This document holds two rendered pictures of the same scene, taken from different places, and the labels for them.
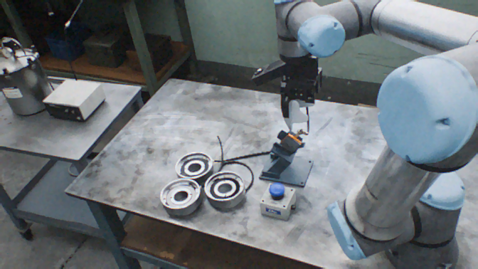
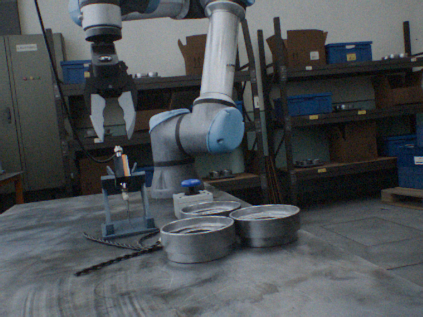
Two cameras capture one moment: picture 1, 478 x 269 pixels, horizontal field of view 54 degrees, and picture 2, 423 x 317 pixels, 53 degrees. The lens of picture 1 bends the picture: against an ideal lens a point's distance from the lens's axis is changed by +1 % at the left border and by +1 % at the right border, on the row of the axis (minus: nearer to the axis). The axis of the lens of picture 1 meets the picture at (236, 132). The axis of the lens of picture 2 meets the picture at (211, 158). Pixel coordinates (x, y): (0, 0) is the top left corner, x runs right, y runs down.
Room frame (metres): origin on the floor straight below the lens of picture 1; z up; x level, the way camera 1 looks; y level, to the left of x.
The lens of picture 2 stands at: (1.34, 0.59, 0.97)
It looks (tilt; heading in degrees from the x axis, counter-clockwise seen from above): 4 degrees down; 227
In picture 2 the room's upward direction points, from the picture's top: 6 degrees counter-clockwise
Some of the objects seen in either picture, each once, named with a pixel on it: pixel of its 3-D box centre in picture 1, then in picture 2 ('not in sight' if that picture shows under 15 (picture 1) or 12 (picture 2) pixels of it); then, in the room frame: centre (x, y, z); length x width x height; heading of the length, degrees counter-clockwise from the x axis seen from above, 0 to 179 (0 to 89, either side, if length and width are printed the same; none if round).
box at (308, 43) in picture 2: not in sight; (297, 51); (-2.57, -2.10, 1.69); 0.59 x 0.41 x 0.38; 154
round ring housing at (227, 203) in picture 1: (225, 190); (211, 218); (0.86, 0.05, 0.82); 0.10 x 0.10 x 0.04
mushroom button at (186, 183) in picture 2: (277, 193); (191, 191); (0.79, -0.07, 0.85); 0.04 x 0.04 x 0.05
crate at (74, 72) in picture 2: not in sight; (90, 74); (-0.73, -3.20, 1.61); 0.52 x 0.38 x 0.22; 152
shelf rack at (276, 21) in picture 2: not in sight; (354, 111); (-3.11, -1.79, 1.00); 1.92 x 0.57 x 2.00; 149
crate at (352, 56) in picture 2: not in sight; (342, 56); (-3.03, -1.84, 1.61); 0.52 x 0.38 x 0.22; 152
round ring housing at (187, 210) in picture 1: (181, 198); (265, 224); (0.86, 0.17, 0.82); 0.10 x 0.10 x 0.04
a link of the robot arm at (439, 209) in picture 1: (426, 200); (173, 134); (0.60, -0.35, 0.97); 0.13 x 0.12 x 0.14; 102
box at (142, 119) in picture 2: not in sight; (148, 112); (-1.15, -2.93, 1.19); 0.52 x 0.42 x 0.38; 149
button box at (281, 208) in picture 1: (279, 201); (192, 203); (0.78, -0.08, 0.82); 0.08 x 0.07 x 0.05; 59
